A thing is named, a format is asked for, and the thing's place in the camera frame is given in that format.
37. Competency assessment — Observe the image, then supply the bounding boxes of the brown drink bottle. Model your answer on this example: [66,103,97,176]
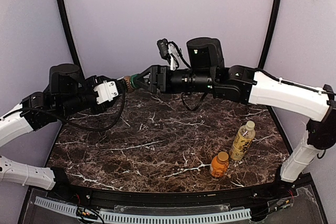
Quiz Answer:
[123,76,134,93]

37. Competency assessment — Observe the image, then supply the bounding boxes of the green bottle cap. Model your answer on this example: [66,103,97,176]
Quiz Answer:
[129,74,140,90]

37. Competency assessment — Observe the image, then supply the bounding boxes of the gold bottle cap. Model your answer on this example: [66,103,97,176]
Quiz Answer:
[217,152,229,162]

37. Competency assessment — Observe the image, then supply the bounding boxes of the orange juice bottle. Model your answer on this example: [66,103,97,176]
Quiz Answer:
[209,155,229,178]

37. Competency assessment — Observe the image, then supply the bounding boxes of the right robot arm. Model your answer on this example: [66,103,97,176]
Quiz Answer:
[130,37,335,183]

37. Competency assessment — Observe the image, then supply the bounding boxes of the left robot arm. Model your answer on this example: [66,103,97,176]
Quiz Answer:
[1,63,130,190]

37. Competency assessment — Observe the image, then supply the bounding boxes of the white tea bottle cap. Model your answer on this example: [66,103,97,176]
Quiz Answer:
[245,121,255,131]

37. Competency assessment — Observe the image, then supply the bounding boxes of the yellow tea bottle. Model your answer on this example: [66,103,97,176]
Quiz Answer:
[229,124,256,161]

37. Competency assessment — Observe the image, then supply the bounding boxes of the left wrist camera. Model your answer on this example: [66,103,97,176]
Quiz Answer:
[93,81,119,104]

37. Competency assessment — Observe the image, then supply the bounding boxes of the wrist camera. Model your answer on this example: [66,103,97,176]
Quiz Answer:
[93,81,119,104]
[156,38,182,71]

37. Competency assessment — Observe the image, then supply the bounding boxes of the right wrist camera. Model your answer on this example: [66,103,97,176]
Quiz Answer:
[156,38,182,71]

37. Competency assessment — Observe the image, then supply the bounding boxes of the left black frame post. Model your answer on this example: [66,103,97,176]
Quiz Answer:
[56,0,85,78]

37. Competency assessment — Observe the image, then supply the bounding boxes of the black frame post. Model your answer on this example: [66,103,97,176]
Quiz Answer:
[258,0,281,69]
[56,0,85,78]

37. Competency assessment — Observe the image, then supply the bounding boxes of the black front rail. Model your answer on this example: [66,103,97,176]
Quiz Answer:
[47,183,290,209]

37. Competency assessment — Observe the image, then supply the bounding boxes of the white slotted cable duct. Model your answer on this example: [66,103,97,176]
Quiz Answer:
[34,196,251,223]

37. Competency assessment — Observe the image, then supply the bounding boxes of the right black frame post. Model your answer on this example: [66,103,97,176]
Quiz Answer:
[258,0,281,69]

